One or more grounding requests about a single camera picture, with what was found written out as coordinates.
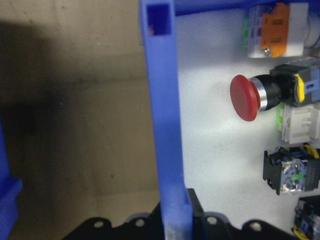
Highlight red mushroom push button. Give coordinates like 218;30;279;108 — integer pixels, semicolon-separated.
229;63;320;123

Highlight white contact block green tabs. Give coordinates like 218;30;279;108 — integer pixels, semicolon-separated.
276;103;320;146

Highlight black blue yellow contact block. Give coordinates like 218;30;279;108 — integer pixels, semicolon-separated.
291;194;320;240

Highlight orange white contact block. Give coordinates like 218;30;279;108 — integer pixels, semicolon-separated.
241;2;320;60

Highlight large blue open-front bin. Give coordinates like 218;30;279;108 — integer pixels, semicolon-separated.
0;119;24;240

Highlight small blue storage bin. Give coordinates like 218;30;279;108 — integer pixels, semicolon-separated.
138;0;320;240

